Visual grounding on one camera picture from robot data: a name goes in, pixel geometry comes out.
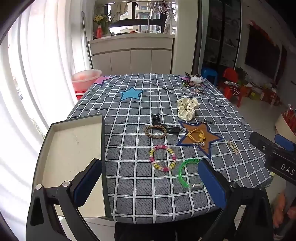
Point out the beige hair clip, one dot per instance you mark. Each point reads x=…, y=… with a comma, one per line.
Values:
x=232, y=147

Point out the metal sink faucet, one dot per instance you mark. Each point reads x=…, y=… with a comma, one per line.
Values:
x=149, y=23

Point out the pile of assorted jewelry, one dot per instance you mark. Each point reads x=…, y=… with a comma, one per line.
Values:
x=194, y=83

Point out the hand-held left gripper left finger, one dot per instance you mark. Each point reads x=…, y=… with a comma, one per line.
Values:
x=89, y=183

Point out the person's right hand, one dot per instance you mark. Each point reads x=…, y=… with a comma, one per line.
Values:
x=281, y=208

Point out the black barrette hair clip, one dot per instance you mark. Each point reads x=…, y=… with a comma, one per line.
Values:
x=170, y=129

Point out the cream polka dot scrunchie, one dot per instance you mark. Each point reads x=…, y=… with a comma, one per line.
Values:
x=187, y=108

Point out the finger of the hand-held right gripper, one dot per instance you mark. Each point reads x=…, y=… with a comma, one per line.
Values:
x=260, y=140
x=283, y=141

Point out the grey checked star tablecloth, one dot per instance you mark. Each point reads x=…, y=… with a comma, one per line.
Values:
x=138, y=185

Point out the black hair claw clip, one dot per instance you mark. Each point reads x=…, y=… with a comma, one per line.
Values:
x=155, y=118

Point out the small clear plastic clip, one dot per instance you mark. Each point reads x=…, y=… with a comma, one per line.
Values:
x=196, y=186

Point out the dark glass display cabinet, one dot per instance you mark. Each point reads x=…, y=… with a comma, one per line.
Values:
x=219, y=34

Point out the red bottle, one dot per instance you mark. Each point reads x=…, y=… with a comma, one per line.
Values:
x=99, y=32

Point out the black wall television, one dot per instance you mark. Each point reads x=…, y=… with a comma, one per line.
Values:
x=261, y=55

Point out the white sideboard cabinet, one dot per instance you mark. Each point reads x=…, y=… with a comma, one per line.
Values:
x=131, y=55

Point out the white sheer curtain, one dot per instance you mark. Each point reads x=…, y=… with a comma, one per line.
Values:
x=34, y=81

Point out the yellow flower bouquet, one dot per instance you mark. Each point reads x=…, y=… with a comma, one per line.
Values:
x=103, y=20

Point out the red plastic chair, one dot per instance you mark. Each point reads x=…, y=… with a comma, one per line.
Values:
x=231, y=75

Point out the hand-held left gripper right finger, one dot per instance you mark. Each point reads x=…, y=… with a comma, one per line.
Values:
x=211, y=183

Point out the blue plastic stool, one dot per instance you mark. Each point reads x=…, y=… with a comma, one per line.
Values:
x=209, y=74

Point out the red plastic bucket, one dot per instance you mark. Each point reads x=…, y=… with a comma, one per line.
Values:
x=79, y=95

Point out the small silver charm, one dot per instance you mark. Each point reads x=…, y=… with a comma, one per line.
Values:
x=200, y=144

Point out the shallow grey cardboard tray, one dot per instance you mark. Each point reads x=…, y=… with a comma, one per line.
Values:
x=69, y=150

